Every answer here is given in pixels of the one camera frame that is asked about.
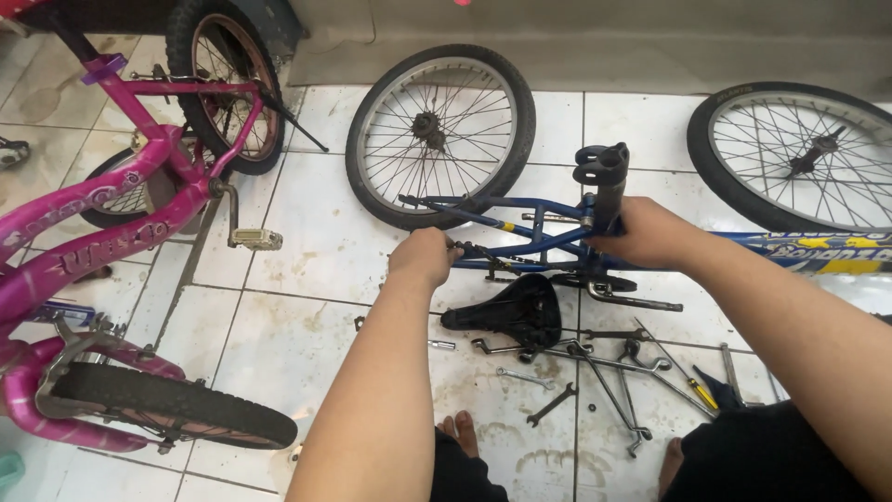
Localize small silver open wrench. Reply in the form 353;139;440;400
496;367;556;390

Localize person's left foot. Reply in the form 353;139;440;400
438;410;480;460

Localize dark blue cloth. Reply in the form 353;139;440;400
693;364;745;412

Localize blue metal part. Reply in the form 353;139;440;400
28;300;96;327

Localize dark flat wrench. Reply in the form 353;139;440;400
582;329;653;343

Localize teal plastic object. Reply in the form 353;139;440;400
0;451;26;492

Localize long silver ring wrench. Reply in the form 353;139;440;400
471;337;672;372

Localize sandal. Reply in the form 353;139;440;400
0;137;31;170

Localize offset silver ring wrench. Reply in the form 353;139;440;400
566;340;654;442
617;339;645;459

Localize person's left hand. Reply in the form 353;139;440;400
387;226;465;290

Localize small black wheel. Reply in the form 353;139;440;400
78;132;234;230

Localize loose bicycle wheel with sprocket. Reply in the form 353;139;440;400
345;44;538;232

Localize loose bicycle wheel with axle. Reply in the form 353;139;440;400
686;81;892;234

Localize black open wrench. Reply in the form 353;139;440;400
526;383;579;428

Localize yellow handled screwdriver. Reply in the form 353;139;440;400
634;317;720;412

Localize black bicycle saddle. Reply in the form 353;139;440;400
440;273;563;350

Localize blue bicycle frame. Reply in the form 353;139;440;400
399;192;892;277

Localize pink bicycle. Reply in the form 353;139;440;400
0;0;330;454

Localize person's black shorts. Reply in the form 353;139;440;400
431;401;876;502

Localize black seat post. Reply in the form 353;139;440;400
573;142;631;235

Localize person's foot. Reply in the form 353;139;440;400
438;410;480;460
658;437;687;500

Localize person's right foot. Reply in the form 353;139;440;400
658;437;687;500

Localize black bicycle chain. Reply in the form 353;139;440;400
446;240;558;283

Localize person's right hand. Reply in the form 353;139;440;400
585;197;705;271

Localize straight silver wrench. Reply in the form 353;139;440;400
721;342;747;407

